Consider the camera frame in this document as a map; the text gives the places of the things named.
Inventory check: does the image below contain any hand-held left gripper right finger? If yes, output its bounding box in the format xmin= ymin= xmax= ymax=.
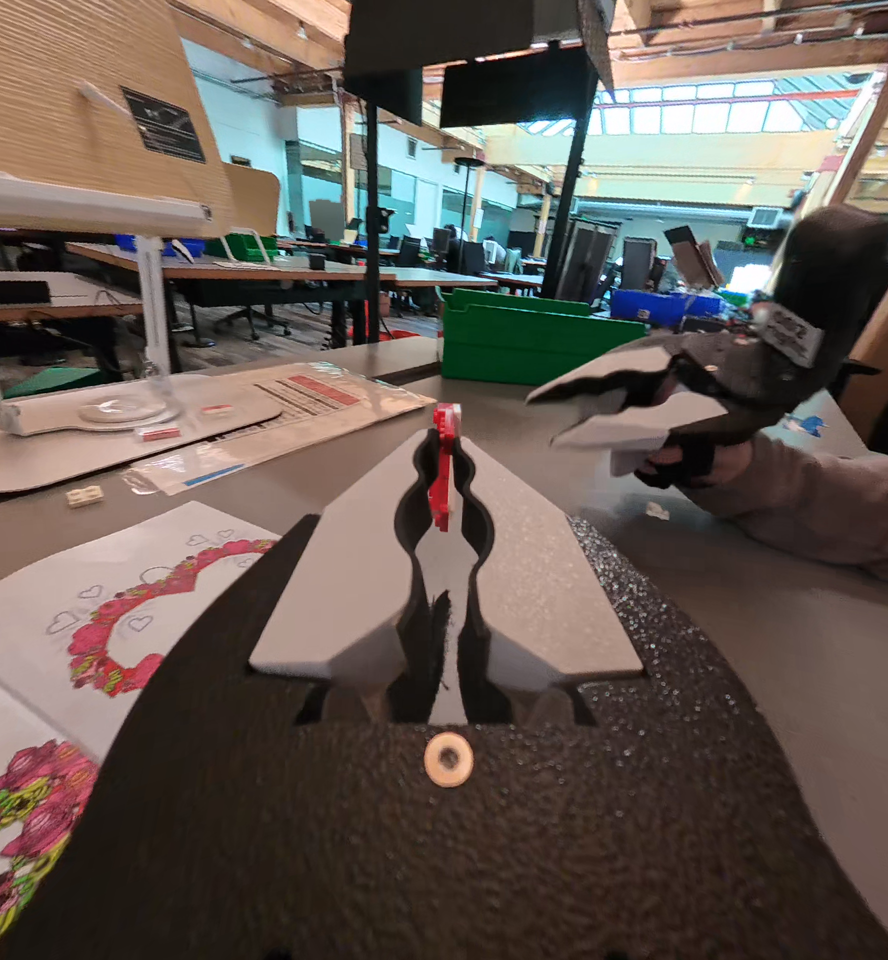
xmin=453 ymin=435 xmax=645 ymax=693

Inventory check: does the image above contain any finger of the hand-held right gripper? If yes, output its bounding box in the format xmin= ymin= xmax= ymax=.
xmin=549 ymin=391 xmax=732 ymax=479
xmin=525 ymin=345 xmax=678 ymax=414

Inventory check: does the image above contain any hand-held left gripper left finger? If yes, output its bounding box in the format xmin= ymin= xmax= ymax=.
xmin=249 ymin=429 xmax=436 ymax=690

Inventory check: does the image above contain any red lego assembly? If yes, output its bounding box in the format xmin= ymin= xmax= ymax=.
xmin=427 ymin=402 xmax=464 ymax=534

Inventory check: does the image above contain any person's right forearm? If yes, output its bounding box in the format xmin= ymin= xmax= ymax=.
xmin=680 ymin=433 xmax=888 ymax=588

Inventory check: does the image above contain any open lego instruction booklet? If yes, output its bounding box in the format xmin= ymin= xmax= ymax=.
xmin=0 ymin=498 xmax=282 ymax=960

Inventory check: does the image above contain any person's right hand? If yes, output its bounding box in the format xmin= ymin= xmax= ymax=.
xmin=672 ymin=437 xmax=762 ymax=492

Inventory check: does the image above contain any green plastic bin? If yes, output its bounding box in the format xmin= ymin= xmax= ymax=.
xmin=438 ymin=287 xmax=649 ymax=389

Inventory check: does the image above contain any blue plastic bin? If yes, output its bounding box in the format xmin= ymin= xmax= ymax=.
xmin=609 ymin=288 xmax=724 ymax=329

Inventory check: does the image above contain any clear plastic bag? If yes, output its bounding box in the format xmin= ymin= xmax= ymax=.
xmin=123 ymin=362 xmax=436 ymax=498

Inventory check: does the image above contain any black floor lamp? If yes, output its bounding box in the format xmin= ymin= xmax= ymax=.
xmin=455 ymin=156 xmax=490 ymax=241

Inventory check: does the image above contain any black office chair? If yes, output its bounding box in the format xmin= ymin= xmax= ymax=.
xmin=215 ymin=300 xmax=293 ymax=342

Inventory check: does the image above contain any long wooden office table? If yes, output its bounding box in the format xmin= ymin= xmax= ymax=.
xmin=65 ymin=240 xmax=400 ymax=350

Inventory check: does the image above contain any white desk lamp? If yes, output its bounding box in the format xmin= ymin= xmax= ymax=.
xmin=0 ymin=166 xmax=285 ymax=494

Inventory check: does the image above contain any small green bin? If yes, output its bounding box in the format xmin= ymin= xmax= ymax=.
xmin=222 ymin=232 xmax=280 ymax=264

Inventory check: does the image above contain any black label plate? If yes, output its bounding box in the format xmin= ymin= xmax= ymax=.
xmin=120 ymin=84 xmax=207 ymax=165

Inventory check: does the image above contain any wooden partition panel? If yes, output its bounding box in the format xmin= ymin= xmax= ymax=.
xmin=0 ymin=0 xmax=282 ymax=237

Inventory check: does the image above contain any black overhead frame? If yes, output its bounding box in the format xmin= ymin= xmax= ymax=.
xmin=341 ymin=0 xmax=618 ymax=350

